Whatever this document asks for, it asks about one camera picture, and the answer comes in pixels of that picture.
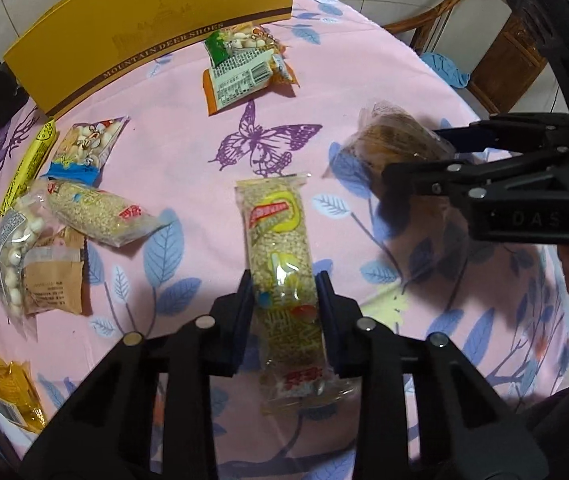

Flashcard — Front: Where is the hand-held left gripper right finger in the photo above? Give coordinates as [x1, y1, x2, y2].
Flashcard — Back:
[315, 270, 550, 480]

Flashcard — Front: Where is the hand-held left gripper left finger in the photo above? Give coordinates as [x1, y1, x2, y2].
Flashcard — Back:
[19, 270, 256, 480]

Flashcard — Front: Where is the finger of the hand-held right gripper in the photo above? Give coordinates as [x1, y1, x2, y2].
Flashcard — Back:
[431, 111, 569, 154]
[381, 151, 569, 202]

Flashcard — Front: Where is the clear bread packet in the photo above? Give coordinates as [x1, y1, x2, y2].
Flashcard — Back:
[322, 101, 458, 196]

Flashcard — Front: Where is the clear rice bar packet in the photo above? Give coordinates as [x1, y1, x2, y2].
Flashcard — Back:
[234, 172, 358, 416]
[44, 178, 172, 249]

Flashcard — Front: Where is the blue cartoon bun snack packet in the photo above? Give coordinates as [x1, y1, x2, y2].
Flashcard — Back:
[46, 116, 131, 186]

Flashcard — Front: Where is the yellow transparent snack packet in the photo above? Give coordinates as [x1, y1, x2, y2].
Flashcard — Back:
[0, 350, 48, 433]

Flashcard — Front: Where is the yellow stick snack packet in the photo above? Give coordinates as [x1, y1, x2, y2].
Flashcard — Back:
[0, 119, 59, 218]

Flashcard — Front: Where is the yellow cardboard box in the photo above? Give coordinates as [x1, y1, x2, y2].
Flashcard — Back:
[3, 0, 295, 118]

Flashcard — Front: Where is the carved wooden cabinet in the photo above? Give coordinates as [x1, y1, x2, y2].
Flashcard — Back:
[467, 10, 550, 113]

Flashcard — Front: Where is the blue cloth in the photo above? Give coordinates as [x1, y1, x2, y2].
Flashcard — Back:
[421, 51, 471, 90]

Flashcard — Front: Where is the wooden armchair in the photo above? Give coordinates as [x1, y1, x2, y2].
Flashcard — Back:
[382, 0, 510, 111]

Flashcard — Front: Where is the brown snack packet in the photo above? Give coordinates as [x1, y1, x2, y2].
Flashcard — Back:
[21, 226, 90, 317]

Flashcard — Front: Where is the green snack packet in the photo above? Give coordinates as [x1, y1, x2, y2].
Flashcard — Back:
[203, 27, 288, 111]

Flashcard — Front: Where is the orange snack packet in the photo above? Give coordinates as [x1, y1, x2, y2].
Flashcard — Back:
[202, 57, 299, 116]

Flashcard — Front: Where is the clear packet of white balls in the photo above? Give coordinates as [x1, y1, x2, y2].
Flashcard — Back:
[0, 190, 52, 328]

